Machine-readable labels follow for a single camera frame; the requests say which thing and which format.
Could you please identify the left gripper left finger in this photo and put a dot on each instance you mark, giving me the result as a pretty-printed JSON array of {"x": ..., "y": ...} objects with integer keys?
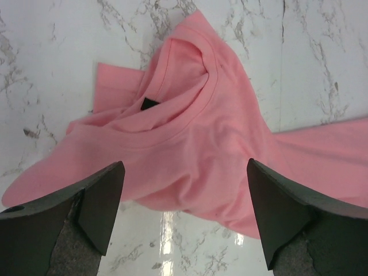
[{"x": 66, "y": 232}]

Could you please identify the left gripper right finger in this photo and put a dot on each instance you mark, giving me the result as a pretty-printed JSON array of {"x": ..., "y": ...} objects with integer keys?
[{"x": 304, "y": 232}]

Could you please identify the light pink t-shirt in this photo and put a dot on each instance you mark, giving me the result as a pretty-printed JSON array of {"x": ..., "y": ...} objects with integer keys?
[{"x": 185, "y": 129}]

